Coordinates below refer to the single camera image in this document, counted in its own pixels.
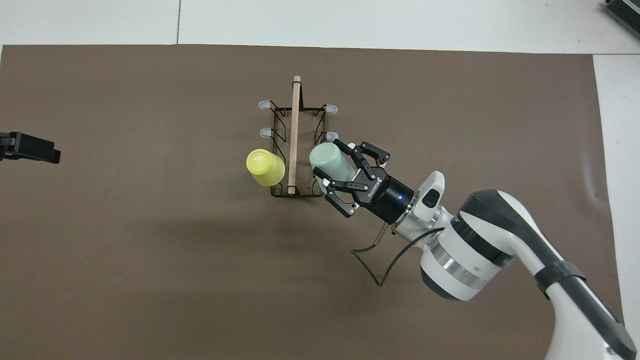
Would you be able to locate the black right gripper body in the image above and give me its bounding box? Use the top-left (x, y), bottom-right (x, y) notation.
top-left (356, 174), bottom-right (416, 225)

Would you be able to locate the pale green plastic cup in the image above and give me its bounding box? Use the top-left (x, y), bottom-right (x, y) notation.
top-left (309, 142), bottom-right (357, 182)

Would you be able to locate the yellow plastic cup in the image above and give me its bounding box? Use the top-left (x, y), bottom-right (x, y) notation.
top-left (245, 148), bottom-right (286, 187)

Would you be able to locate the brown table mat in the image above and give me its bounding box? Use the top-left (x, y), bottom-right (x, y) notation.
top-left (0, 44), bottom-right (627, 360)

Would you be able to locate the grey ribbed device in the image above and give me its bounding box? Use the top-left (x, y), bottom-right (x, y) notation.
top-left (602, 0), bottom-right (640, 27)

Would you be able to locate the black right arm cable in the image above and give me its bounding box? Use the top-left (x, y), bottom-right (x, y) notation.
top-left (351, 223), bottom-right (447, 288)

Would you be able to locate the black wire cup rack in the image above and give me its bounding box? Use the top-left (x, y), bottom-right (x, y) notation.
top-left (258, 75), bottom-right (339, 199)

